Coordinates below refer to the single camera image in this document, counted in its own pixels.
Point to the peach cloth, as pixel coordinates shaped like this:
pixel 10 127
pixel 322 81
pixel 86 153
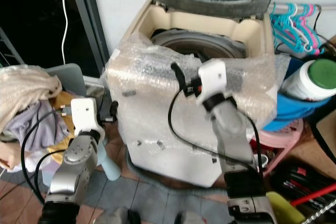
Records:
pixel 8 156

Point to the pink plastic stool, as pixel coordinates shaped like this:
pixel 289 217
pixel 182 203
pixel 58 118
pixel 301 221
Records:
pixel 278 140

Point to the grey washer drum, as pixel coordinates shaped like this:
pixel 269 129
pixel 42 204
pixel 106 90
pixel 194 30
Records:
pixel 194 43

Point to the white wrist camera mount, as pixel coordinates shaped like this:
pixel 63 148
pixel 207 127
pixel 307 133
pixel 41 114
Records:
pixel 214 77
pixel 85 114

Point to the pink clothes hanger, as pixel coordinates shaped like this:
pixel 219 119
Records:
pixel 315 30

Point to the yellow-green cloth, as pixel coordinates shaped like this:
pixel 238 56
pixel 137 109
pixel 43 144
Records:
pixel 283 211

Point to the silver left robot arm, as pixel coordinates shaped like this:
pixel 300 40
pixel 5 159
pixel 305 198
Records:
pixel 79 169

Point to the clear bubble wrap sheet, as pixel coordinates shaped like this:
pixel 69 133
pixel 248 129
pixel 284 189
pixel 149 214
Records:
pixel 136 90

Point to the lavender cloth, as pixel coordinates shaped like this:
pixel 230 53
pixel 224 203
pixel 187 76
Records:
pixel 39 127

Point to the grey metal rack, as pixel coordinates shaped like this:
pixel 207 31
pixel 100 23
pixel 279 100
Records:
pixel 10 51

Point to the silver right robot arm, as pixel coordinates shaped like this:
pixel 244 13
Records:
pixel 233 129

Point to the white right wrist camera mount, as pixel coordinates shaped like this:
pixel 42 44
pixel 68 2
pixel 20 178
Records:
pixel 214 77

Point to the metal hanger rod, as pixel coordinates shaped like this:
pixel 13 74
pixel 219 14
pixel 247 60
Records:
pixel 278 7

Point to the dark grey door frame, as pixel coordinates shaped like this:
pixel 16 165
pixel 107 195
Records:
pixel 86 24

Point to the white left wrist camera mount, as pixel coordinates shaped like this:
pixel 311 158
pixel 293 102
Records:
pixel 85 114

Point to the black bag with red print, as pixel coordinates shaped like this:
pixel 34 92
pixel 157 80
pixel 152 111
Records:
pixel 302 179

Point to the teal clothes hanger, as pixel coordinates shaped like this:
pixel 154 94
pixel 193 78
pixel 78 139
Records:
pixel 302 40
pixel 281 30

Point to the beige towel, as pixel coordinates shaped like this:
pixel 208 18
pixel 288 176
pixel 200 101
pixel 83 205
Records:
pixel 26 90

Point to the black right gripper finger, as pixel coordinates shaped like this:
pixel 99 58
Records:
pixel 180 78

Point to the grey laundry basket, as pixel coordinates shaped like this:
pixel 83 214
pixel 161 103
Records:
pixel 71 77

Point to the blue plastic basin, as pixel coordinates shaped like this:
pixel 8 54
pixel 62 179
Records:
pixel 289 114

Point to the yellow cloth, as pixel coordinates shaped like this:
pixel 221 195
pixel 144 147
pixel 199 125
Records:
pixel 60 111

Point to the white jar with green lid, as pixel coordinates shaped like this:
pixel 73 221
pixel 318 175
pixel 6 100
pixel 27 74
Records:
pixel 307 80

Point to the beige top-loading washing machine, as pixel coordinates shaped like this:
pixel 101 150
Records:
pixel 168 150

